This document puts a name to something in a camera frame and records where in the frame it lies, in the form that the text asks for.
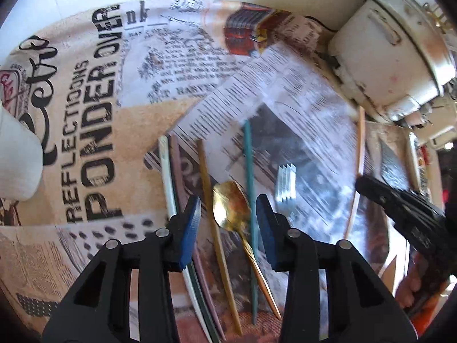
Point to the thin teal chopstick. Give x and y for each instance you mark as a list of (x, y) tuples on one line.
[(250, 171)]

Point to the orange object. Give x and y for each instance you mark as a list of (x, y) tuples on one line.
[(426, 311)]

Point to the white rice cooker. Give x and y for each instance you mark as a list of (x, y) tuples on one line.
[(375, 53)]

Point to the white ribbed cup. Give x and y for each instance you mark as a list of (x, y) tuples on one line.
[(18, 160)]

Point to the gold spoon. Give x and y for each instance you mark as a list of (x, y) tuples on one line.
[(228, 203)]

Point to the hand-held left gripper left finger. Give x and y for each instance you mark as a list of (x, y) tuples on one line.
[(189, 228)]

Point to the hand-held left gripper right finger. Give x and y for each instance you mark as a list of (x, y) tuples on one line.
[(266, 228)]

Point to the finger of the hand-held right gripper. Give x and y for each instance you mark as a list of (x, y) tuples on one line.
[(389, 200)]

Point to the mauve chopstick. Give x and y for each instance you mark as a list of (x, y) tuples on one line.
[(178, 171)]

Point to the white table knife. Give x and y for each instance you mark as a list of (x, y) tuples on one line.
[(165, 171)]

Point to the beige chopstick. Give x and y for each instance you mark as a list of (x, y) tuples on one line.
[(362, 143)]

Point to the brass fixture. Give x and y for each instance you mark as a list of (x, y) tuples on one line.
[(438, 16)]

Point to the person's right hand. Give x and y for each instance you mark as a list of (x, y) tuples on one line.
[(419, 275)]

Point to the silver fork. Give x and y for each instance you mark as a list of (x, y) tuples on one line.
[(285, 185)]

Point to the gold chopstick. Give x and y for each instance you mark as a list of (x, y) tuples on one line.
[(208, 193)]

